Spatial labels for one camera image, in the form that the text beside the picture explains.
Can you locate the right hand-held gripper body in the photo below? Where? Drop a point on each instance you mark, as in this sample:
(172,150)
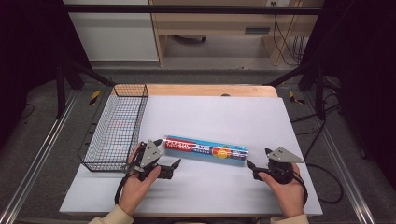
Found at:
(281,168)

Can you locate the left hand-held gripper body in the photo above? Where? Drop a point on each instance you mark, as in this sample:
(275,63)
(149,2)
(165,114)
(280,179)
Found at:
(150,154)

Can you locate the blue cling film roll box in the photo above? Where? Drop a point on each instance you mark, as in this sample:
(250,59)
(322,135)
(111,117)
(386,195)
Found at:
(207,151)

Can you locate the person's right hand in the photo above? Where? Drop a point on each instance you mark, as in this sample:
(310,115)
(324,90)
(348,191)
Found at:
(288,196)

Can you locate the person's left hand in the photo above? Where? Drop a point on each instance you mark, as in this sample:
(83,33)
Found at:
(135,193)

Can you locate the white table mat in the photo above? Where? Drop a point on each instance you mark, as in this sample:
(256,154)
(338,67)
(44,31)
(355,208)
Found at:
(218,121)

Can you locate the yellow black tape strip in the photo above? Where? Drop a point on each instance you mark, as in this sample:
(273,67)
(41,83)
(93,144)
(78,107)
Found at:
(95,97)
(294,98)

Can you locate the wooden table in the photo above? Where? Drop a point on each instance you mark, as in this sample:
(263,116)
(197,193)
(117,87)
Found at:
(211,90)

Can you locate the black metal stand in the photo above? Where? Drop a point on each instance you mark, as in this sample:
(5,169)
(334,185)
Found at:
(319,93)
(60,90)

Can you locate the white cabinet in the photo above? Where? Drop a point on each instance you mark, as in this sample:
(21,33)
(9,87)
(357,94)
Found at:
(115,34)

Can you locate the black curtain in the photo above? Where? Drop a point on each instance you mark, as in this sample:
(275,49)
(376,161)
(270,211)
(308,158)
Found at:
(28,56)
(364,77)

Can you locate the light wooden desk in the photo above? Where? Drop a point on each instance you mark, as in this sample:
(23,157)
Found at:
(218,21)

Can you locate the black horizontal metal bar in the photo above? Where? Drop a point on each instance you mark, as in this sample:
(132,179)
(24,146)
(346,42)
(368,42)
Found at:
(186,9)

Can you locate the aluminium floor rail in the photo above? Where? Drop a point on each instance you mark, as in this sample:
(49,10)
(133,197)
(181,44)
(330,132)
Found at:
(342,161)
(37,155)

